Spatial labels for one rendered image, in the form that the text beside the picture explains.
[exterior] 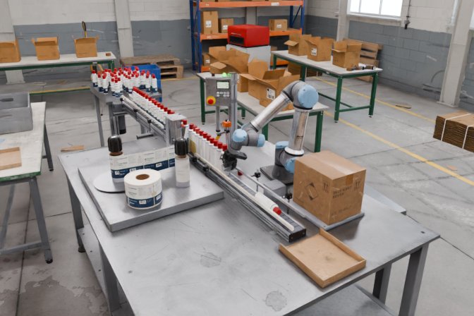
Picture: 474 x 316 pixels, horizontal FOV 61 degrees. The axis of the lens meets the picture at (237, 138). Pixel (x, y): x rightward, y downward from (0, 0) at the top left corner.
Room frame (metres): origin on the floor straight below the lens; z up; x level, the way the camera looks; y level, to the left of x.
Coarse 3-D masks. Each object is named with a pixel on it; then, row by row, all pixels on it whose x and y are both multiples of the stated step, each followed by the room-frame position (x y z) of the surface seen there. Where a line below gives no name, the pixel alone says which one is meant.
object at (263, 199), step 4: (256, 196) 1.96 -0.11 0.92; (260, 196) 1.94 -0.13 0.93; (264, 196) 1.94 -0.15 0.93; (260, 200) 1.92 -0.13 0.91; (264, 200) 1.90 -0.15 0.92; (268, 200) 1.89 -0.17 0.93; (264, 204) 1.89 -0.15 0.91; (268, 204) 1.87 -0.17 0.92; (272, 204) 1.85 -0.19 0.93; (272, 208) 1.84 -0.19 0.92; (276, 208) 1.83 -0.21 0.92; (276, 212) 1.80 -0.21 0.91; (280, 212) 1.81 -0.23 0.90
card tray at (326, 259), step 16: (304, 240) 1.67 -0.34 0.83; (320, 240) 1.67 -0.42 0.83; (336, 240) 1.63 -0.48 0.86; (288, 256) 1.53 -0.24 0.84; (304, 256) 1.54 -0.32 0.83; (320, 256) 1.54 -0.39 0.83; (336, 256) 1.54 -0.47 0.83; (352, 256) 1.54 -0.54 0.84; (320, 272) 1.43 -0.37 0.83; (336, 272) 1.43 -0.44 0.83; (352, 272) 1.43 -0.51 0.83
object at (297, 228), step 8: (192, 152) 2.66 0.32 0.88; (200, 160) 2.53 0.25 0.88; (232, 176) 2.28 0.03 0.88; (240, 184) 2.17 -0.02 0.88; (240, 192) 2.08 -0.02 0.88; (248, 192) 2.08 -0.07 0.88; (272, 216) 1.82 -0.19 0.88; (280, 216) 1.82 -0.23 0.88; (280, 224) 1.74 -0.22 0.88; (296, 224) 1.74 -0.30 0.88
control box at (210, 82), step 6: (210, 78) 2.47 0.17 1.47; (216, 78) 2.47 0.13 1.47; (222, 78) 2.47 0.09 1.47; (228, 78) 2.47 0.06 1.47; (210, 84) 2.47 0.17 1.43; (216, 84) 2.47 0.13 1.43; (210, 90) 2.47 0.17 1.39; (216, 90) 2.47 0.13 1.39; (222, 90) 2.47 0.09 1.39; (228, 90) 2.47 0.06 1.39; (210, 96) 2.47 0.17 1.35; (216, 96) 2.47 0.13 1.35; (216, 102) 2.47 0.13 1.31; (222, 102) 2.47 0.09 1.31; (228, 102) 2.47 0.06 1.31
